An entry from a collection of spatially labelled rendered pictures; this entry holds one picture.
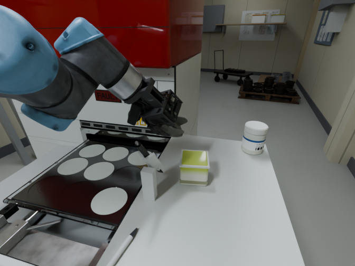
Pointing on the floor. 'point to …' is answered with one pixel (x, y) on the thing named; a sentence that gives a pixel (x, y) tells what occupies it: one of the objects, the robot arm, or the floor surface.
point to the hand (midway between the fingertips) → (177, 133)
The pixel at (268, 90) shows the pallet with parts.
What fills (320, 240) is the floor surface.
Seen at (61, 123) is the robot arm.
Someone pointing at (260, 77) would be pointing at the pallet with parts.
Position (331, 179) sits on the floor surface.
